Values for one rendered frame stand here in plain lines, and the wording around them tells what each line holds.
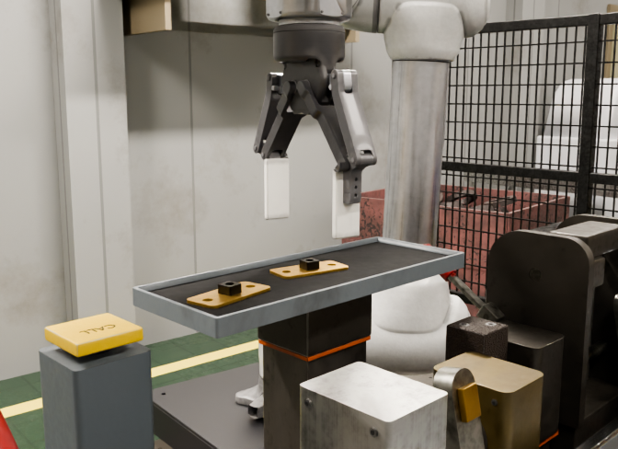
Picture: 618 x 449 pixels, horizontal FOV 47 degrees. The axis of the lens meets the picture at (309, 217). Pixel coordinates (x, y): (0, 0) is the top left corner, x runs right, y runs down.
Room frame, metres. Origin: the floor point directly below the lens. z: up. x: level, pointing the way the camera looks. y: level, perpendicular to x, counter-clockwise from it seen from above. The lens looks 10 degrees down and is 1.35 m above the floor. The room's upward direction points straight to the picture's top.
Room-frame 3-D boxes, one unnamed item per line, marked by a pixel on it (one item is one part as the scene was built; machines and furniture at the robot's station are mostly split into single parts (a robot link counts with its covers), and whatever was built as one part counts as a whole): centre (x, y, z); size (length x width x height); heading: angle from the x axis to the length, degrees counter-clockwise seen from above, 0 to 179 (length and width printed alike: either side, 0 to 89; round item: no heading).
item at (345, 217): (0.71, -0.04, 1.24); 0.03 x 0.01 x 0.07; 123
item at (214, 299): (0.67, 0.08, 1.17); 0.08 x 0.04 x 0.01; 143
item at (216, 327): (0.76, -0.01, 1.16); 0.37 x 0.14 x 0.02; 134
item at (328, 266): (0.77, 0.00, 1.17); 0.08 x 0.04 x 0.01; 123
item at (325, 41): (0.77, 0.00, 1.38); 0.08 x 0.07 x 0.09; 33
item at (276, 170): (0.82, 0.04, 1.24); 0.03 x 0.01 x 0.07; 123
